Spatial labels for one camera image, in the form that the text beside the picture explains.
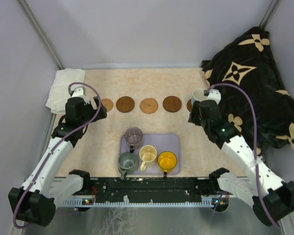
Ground dark wooden coaster back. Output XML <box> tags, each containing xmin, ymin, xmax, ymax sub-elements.
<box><xmin>187</xmin><ymin>99</ymin><xmax>192</xmax><ymax>112</ymax></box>

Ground white mug blue handle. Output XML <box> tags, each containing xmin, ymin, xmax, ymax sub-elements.
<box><xmin>191</xmin><ymin>88</ymin><xmax>207</xmax><ymax>106</ymax></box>

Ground woven rattan coaster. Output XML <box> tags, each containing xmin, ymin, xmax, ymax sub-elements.
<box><xmin>140</xmin><ymin>98</ymin><xmax>159</xmax><ymax>114</ymax></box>
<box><xmin>101</xmin><ymin>98</ymin><xmax>114</xmax><ymax>112</ymax></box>

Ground smoky purple glass mug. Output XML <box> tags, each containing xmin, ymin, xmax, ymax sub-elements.
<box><xmin>124</xmin><ymin>127</ymin><xmax>144</xmax><ymax>153</ymax></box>

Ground amber yellow glass mug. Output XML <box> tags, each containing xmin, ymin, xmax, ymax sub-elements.
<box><xmin>157</xmin><ymin>151</ymin><xmax>177</xmax><ymax>178</ymax></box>

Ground cream yellow mug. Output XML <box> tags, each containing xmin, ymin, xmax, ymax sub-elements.
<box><xmin>139</xmin><ymin>145</ymin><xmax>157</xmax><ymax>172</ymax></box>

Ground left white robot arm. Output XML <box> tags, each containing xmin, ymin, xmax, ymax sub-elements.
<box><xmin>8</xmin><ymin>95</ymin><xmax>107</xmax><ymax>229</ymax></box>

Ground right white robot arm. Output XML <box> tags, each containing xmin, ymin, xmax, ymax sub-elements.
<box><xmin>189</xmin><ymin>100</ymin><xmax>294</xmax><ymax>226</ymax></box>

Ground white folded cloth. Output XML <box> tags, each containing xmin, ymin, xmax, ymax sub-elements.
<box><xmin>46</xmin><ymin>68</ymin><xmax>86</xmax><ymax>114</ymax></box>

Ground black floral blanket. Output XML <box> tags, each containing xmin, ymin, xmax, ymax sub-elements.
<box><xmin>200</xmin><ymin>27</ymin><xmax>294</xmax><ymax>154</ymax></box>

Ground grey green mug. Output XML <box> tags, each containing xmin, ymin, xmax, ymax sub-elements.
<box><xmin>118</xmin><ymin>152</ymin><xmax>139</xmax><ymax>180</ymax></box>

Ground lavender plastic tray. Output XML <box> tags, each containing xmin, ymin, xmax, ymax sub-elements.
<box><xmin>131</xmin><ymin>133</ymin><xmax>181</xmax><ymax>176</ymax></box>

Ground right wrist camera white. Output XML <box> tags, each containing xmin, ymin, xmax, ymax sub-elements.
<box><xmin>206</xmin><ymin>89</ymin><xmax>221</xmax><ymax>105</ymax></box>

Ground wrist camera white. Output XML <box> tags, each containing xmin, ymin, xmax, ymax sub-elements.
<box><xmin>206</xmin><ymin>89</ymin><xmax>221</xmax><ymax>105</ymax></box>
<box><xmin>71</xmin><ymin>86</ymin><xmax>90</xmax><ymax>103</ymax></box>

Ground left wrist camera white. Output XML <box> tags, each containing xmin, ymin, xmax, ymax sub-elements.
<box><xmin>71</xmin><ymin>86</ymin><xmax>90</xmax><ymax>103</ymax></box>

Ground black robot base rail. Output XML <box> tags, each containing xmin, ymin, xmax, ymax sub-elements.
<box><xmin>74</xmin><ymin>177</ymin><xmax>229</xmax><ymax>212</ymax></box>

